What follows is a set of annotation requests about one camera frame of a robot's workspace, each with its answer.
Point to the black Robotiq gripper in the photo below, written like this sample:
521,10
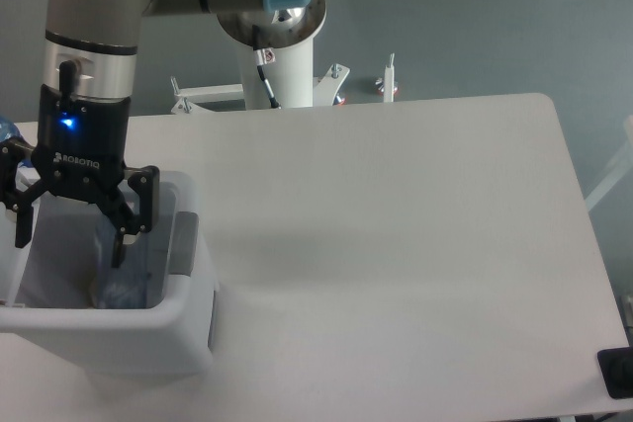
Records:
80,155

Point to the crushed clear plastic bottle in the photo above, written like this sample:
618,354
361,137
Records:
123,287

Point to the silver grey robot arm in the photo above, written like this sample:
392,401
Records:
91,48

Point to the white open trash can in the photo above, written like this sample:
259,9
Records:
46,289

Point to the blue labelled water bottle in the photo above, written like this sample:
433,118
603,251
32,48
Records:
7,130

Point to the black clamp at table edge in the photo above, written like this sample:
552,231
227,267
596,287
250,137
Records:
616,368

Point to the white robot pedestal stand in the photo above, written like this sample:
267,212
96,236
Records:
275,55

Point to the white levelling foot post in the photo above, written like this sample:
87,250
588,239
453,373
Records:
387,86

